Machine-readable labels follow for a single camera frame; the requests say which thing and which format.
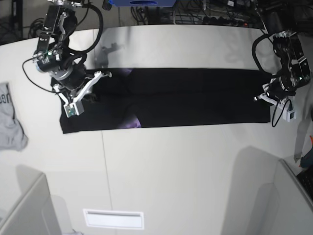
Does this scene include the grey T-shirt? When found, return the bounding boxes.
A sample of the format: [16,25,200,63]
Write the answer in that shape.
[0,83,28,151]

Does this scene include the right white partition box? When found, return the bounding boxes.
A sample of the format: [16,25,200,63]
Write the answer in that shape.
[270,160,313,235]

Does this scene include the white partition box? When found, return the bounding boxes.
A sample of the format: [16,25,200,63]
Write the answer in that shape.
[270,160,313,235]
[0,173,62,235]

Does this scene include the teal orange tool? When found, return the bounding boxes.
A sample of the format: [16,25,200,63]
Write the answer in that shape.
[299,148,313,168]

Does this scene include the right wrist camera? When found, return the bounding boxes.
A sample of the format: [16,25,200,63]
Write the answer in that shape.
[64,101,84,118]

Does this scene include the grey tape strip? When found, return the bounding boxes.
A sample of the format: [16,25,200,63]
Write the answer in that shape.
[293,105,313,163]

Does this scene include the left white partition box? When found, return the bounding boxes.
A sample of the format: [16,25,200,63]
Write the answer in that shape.
[0,173,62,235]

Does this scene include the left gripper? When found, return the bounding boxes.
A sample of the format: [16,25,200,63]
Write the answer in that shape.
[253,74,296,108]

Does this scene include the black keyboard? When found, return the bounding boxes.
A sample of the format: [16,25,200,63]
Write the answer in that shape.
[296,167,313,199]

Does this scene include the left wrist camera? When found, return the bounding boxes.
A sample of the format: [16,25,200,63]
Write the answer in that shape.
[282,108,297,122]

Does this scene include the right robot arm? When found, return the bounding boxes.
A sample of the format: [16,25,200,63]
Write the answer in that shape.
[33,0,104,102]

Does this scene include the black power strip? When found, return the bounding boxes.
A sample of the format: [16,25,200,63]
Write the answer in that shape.
[202,16,248,27]

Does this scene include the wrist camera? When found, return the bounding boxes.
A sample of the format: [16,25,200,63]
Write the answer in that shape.
[282,108,297,122]
[64,101,84,118]

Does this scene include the black T-shirt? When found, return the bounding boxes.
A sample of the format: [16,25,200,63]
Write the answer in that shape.
[60,68,271,134]

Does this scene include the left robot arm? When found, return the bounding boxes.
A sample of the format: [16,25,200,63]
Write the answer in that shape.
[252,0,313,105]

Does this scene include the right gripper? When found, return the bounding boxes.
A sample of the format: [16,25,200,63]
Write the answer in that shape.
[50,64,112,104]

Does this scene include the blue box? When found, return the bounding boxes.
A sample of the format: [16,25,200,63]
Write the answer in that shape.
[109,0,176,7]

